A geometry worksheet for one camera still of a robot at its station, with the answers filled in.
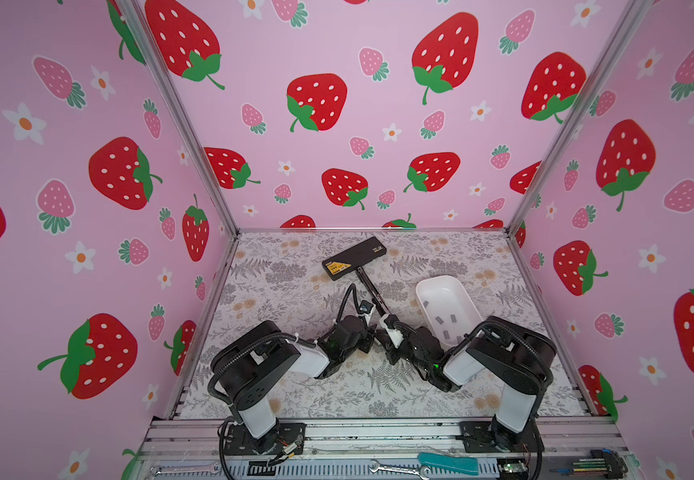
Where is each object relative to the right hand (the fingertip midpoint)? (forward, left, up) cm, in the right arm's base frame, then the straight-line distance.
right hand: (375, 334), depth 89 cm
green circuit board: (-28, -36, -5) cm, 46 cm away
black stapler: (+32, +11, -2) cm, 34 cm away
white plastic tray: (+14, -23, -3) cm, 27 cm away
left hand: (+3, +1, 0) cm, 3 cm away
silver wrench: (-32, -13, -4) cm, 35 cm away
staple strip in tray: (+9, -20, -4) cm, 22 cm away
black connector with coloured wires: (-25, -57, -2) cm, 62 cm away
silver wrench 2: (-37, +35, -2) cm, 52 cm away
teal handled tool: (-30, -21, -3) cm, 36 cm away
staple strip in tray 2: (+11, -25, -4) cm, 27 cm away
